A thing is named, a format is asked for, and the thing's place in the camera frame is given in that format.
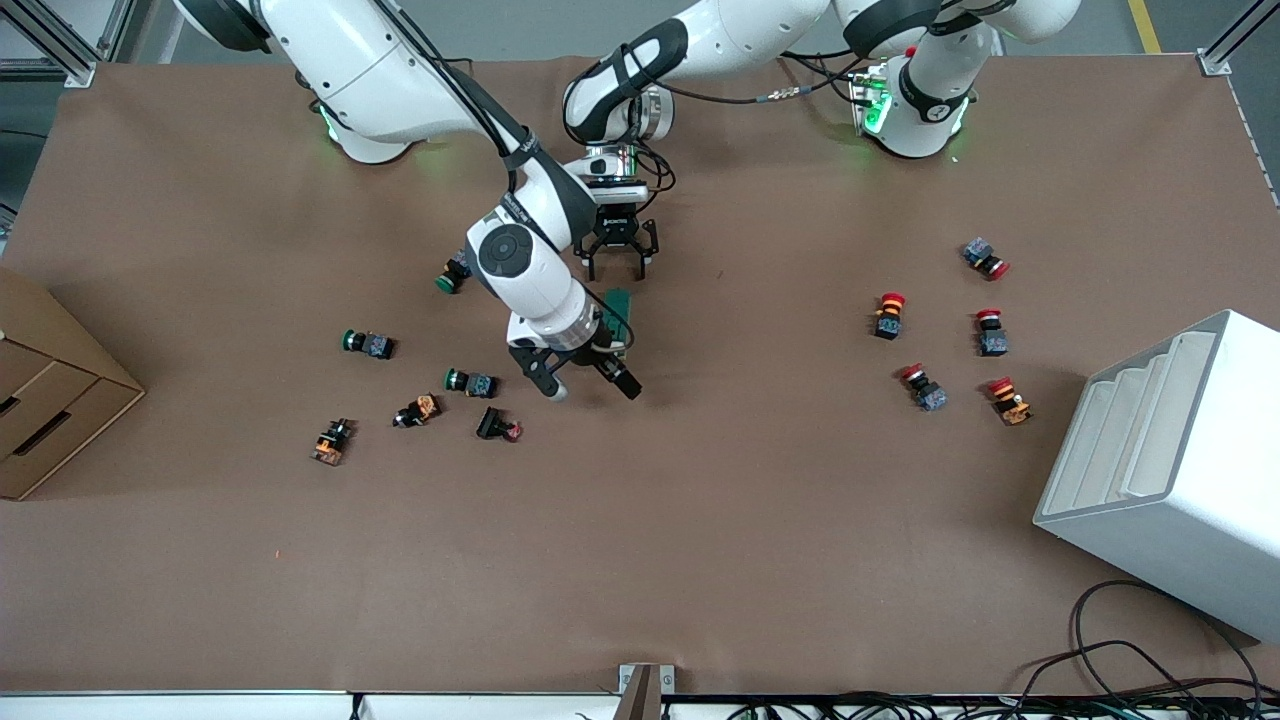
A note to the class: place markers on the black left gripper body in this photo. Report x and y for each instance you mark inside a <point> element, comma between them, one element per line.
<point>619,228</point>

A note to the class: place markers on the green load switch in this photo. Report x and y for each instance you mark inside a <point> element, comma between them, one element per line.
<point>622,305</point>

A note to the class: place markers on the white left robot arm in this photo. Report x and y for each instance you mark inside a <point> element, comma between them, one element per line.
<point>740,40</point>

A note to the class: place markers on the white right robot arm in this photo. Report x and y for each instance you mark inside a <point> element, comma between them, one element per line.
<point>380,70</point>

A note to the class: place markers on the green mushroom push button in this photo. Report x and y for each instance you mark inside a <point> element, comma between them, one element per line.
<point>375,346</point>
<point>448,283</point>
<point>478,384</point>

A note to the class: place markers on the black square push button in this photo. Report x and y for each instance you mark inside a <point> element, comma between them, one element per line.
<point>492,424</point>

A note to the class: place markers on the orange black push button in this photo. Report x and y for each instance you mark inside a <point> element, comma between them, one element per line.
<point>425,407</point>

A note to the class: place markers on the brown table cover sheet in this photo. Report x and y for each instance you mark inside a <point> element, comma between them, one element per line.
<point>750,520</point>

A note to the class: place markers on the red push button orange block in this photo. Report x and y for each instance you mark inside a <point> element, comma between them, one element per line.
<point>889,318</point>
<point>1010,402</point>

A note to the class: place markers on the red push button blue block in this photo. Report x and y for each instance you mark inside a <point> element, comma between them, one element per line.
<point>992,335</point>
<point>925,390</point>
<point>987,258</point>

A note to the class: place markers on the brown cardboard box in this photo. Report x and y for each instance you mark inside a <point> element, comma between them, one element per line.
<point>50,400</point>

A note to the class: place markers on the black selector switch orange block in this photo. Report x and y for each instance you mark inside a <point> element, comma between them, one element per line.
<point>330,445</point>

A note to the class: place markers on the metal table edge bracket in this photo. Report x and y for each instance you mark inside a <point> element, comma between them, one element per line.
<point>640,690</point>

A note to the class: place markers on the white table edge rail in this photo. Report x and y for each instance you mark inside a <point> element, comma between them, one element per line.
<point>200,708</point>

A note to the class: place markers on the aluminium frame profile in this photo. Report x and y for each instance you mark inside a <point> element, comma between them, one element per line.
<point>1235,35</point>
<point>50,40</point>

